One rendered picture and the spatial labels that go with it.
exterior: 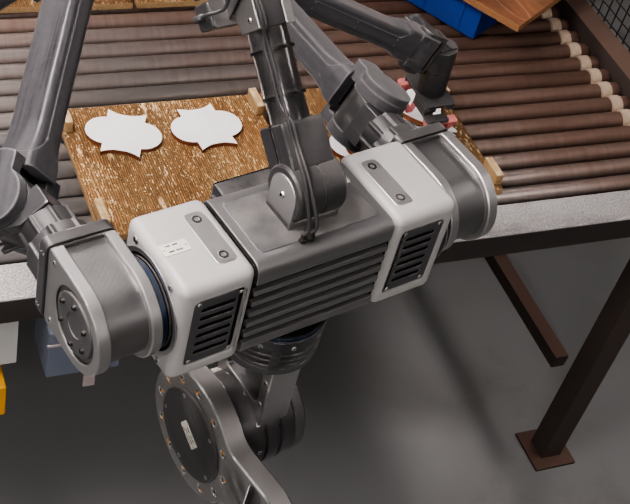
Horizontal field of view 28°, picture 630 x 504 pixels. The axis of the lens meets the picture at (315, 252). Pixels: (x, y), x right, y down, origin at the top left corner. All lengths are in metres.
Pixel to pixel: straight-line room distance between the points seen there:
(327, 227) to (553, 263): 2.46
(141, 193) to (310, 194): 0.95
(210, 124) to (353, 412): 1.08
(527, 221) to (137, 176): 0.78
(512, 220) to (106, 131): 0.82
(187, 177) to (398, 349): 1.25
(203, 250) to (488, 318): 2.30
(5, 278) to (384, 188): 0.85
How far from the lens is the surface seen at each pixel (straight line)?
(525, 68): 2.96
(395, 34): 2.26
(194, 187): 2.36
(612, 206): 2.67
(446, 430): 3.33
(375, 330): 3.49
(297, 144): 1.42
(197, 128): 2.47
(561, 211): 2.60
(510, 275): 3.39
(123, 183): 2.34
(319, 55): 1.84
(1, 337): 2.24
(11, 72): 2.60
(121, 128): 2.44
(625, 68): 3.03
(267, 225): 1.45
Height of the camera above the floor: 2.51
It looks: 44 degrees down
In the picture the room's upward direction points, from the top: 16 degrees clockwise
